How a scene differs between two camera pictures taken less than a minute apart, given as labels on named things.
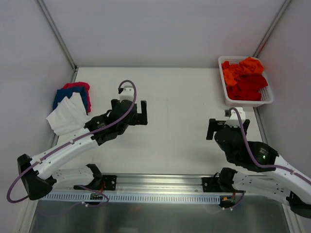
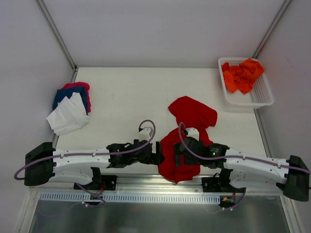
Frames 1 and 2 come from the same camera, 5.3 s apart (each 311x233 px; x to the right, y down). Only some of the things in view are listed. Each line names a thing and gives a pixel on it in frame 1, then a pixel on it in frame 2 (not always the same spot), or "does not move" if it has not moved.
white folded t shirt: x=71 y=116 does not move
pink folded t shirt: x=79 y=84 does not move
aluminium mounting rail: x=144 y=184 does not move
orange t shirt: x=232 y=72 does not move
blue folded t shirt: x=61 y=93 does not move
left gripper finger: x=142 y=118 → x=157 y=158
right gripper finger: x=214 y=126 → x=179 y=149
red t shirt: x=247 y=88 → x=189 y=113
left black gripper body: x=137 y=114 → x=158 y=151
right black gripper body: x=219 y=124 → x=177 y=150
